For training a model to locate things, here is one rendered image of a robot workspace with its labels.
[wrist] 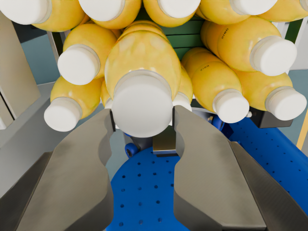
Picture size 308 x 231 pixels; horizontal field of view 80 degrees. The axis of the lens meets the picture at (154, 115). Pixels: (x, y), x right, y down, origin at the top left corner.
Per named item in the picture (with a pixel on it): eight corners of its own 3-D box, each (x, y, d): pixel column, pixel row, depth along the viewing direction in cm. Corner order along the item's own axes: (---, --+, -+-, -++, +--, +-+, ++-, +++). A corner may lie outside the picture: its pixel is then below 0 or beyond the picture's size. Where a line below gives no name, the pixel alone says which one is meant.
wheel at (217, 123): (209, 134, 42) (218, 137, 41) (212, 117, 40) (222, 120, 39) (217, 124, 45) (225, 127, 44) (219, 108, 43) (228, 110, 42)
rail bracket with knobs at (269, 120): (229, 105, 47) (249, 129, 38) (235, 78, 43) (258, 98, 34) (268, 103, 47) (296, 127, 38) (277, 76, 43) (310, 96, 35)
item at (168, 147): (151, 123, 45) (153, 160, 35) (151, 114, 44) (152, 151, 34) (192, 120, 46) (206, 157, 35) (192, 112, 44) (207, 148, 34)
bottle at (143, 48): (140, 8, 26) (133, 21, 10) (175, 42, 29) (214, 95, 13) (111, 47, 29) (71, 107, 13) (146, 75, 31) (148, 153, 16)
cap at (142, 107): (138, 60, 12) (137, 69, 10) (181, 96, 13) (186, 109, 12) (104, 102, 13) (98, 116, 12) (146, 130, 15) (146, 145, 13)
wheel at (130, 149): (134, 165, 45) (140, 161, 46) (132, 151, 42) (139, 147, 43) (124, 155, 48) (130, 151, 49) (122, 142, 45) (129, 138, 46)
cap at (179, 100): (154, 106, 25) (154, 113, 23) (176, 87, 23) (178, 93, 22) (173, 123, 26) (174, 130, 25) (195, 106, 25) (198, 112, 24)
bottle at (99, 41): (128, 53, 39) (116, 90, 23) (94, 54, 39) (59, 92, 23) (124, 15, 35) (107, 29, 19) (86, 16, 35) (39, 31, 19)
